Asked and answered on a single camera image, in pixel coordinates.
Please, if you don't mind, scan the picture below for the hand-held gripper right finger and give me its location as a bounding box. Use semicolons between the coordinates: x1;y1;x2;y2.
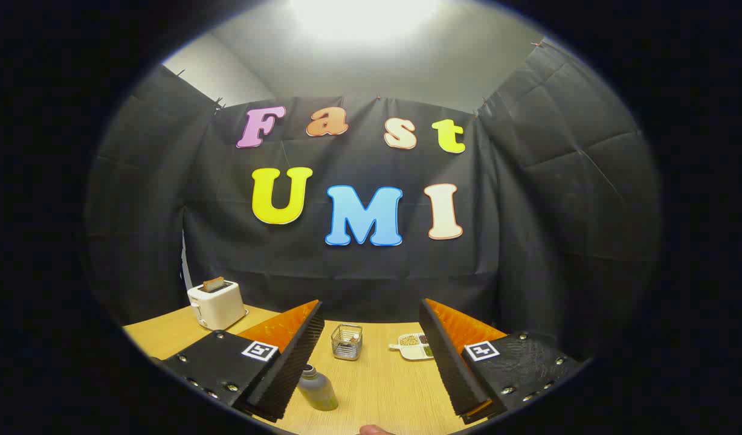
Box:
418;298;592;425

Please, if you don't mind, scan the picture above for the wooden table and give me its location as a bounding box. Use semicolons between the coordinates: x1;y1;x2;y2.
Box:
122;305;511;435

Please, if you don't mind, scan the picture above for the silver juice bottle green label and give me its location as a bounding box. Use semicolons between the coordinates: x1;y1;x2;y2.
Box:
297;364;340;411

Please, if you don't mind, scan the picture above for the wire mesh basket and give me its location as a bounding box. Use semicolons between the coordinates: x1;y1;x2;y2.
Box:
331;324;364;361

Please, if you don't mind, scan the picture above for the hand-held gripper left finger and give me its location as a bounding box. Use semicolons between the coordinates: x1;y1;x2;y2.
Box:
150;299;324;424

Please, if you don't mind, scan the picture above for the white toaster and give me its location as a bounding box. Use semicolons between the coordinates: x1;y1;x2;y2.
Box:
187;280;248;330

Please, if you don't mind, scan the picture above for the white divided snack dish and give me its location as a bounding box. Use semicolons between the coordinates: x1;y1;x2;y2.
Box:
389;333;435;361

